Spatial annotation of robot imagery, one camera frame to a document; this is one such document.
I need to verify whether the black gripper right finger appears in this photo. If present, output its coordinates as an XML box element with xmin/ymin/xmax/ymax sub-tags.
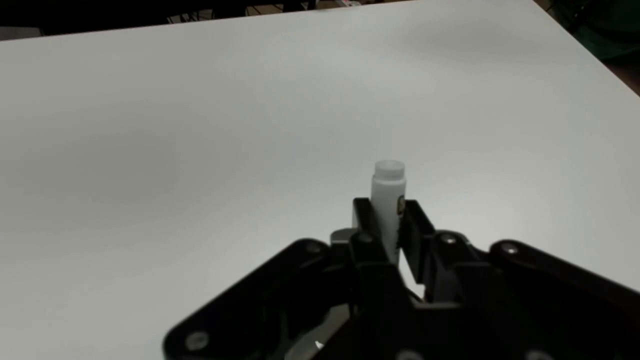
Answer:
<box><xmin>399</xmin><ymin>198</ymin><xmax>640</xmax><ymax>360</ymax></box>

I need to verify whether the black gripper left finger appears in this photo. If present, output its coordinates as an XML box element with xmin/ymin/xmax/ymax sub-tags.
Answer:
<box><xmin>161</xmin><ymin>196</ymin><xmax>411</xmax><ymax>360</ymax></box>

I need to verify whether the white marker with blue cap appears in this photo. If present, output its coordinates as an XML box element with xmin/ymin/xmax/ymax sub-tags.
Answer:
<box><xmin>368</xmin><ymin>157</ymin><xmax>408</xmax><ymax>265</ymax></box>

